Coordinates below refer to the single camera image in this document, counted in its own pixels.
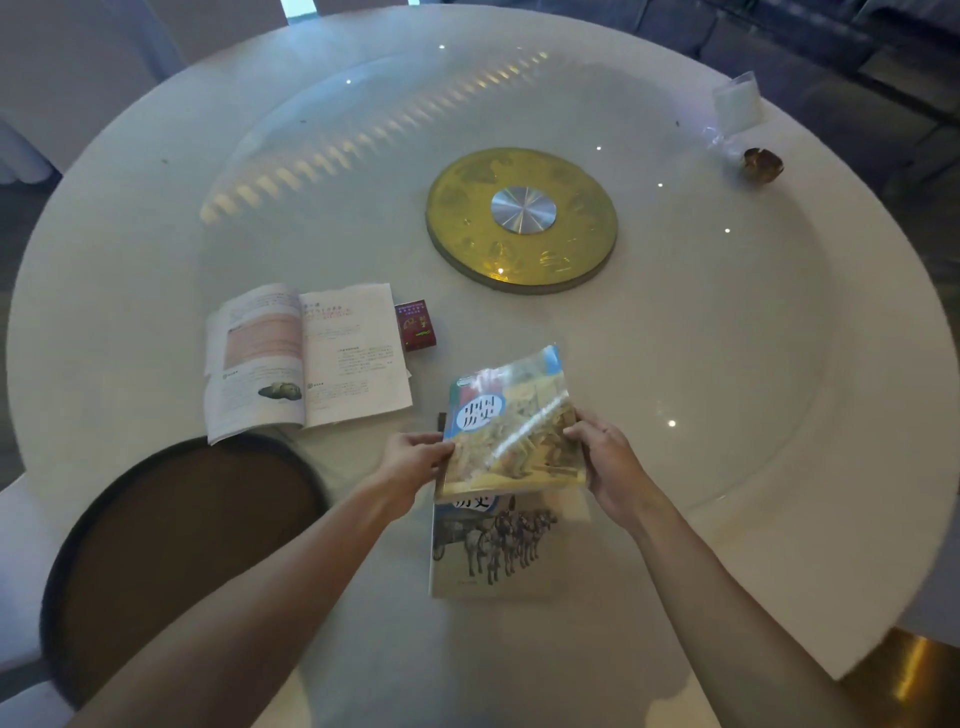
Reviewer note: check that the round golden turntable base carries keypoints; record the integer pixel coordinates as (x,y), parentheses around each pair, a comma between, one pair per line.
(521,219)

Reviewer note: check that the round dark brown tray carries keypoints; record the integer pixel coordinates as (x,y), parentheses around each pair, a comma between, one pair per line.
(180,555)

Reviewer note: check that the person's left thumb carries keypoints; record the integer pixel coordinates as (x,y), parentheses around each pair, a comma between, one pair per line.
(435,448)

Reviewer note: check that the round glass turntable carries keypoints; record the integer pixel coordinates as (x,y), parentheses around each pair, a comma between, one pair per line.
(517,247)

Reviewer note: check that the person's left forearm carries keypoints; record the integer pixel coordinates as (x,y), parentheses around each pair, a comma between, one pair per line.
(240,607)

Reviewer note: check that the textbook with horses cover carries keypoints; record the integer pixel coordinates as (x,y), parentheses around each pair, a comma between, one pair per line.
(491,547)

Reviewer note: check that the person's right forearm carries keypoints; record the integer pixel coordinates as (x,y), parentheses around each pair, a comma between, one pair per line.
(731,630)

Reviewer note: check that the small brown bowl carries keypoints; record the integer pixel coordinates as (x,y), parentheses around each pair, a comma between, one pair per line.
(763,165)

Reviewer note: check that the person's right thumb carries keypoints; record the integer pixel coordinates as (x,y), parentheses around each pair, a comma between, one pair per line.
(581,433)

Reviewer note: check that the glossy textbook with painted cover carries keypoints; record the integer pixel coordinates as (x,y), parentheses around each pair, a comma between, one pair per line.
(514,427)

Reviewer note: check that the person's left hand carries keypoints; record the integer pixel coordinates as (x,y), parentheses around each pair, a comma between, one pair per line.
(409,465)

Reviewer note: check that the golden metal stand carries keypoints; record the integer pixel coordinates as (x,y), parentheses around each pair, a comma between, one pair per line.
(904,679)

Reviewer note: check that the small red box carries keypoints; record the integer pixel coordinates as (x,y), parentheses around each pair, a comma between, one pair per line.
(416,325)

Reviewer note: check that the clear plastic bag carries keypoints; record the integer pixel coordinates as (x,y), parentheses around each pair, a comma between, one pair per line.
(731,109)

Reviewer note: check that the open textbook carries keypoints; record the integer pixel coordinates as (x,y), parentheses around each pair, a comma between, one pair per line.
(307,360)

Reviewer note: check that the person's right hand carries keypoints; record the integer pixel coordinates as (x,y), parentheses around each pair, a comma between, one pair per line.
(615,469)

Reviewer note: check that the white covered chair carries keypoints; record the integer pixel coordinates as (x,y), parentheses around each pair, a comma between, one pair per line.
(22,154)

